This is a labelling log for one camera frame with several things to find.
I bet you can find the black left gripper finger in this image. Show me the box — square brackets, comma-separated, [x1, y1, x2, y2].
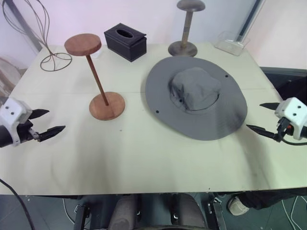
[28, 109, 50, 121]
[37, 125, 66, 143]

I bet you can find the thin metal wire hat stand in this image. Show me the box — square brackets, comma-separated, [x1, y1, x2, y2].
[1, 0, 72, 72]

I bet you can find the white shoe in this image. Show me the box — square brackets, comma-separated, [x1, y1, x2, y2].
[227, 196, 249, 217]

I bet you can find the black leather tissue box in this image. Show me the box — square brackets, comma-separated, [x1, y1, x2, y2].
[104, 23, 147, 63]

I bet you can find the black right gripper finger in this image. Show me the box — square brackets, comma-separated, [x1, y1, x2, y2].
[246, 124, 276, 140]
[259, 102, 281, 112]

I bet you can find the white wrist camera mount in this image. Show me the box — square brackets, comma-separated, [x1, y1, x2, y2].
[0, 96, 33, 147]
[275, 97, 307, 140]

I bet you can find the dark rounded grey shape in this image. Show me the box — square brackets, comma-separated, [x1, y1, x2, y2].
[167, 193, 206, 230]
[109, 194, 138, 230]

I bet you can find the clear plastic tray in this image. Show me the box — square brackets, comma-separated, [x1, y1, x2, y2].
[214, 30, 251, 57]

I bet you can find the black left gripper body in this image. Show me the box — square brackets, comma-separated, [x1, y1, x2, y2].
[16, 119, 40, 144]

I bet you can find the white floor cable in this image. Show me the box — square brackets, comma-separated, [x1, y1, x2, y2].
[280, 195, 307, 230]

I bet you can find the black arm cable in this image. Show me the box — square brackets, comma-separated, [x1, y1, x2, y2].
[0, 178, 36, 230]
[278, 124, 307, 146]

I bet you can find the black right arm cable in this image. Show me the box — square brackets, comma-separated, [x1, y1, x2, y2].
[278, 124, 307, 146]

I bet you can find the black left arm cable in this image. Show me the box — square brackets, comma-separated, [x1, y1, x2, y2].
[0, 178, 36, 230]

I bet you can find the dark trouser leg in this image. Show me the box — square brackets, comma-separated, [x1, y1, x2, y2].
[238, 188, 299, 212]

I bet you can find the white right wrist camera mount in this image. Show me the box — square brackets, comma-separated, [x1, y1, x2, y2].
[275, 97, 307, 140]

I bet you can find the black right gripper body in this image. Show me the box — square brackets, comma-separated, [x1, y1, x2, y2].
[272, 116, 293, 143]

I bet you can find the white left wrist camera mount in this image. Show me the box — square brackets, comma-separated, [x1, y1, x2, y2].
[0, 96, 33, 147]

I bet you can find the red-brown wooden hat stand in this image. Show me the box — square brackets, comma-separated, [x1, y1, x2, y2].
[64, 34, 126, 121]

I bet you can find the grey wide-brim hat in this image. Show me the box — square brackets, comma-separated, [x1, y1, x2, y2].
[145, 56, 248, 141]

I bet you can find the dark grey wooden hat stand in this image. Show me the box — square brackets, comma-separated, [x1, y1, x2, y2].
[167, 0, 206, 58]

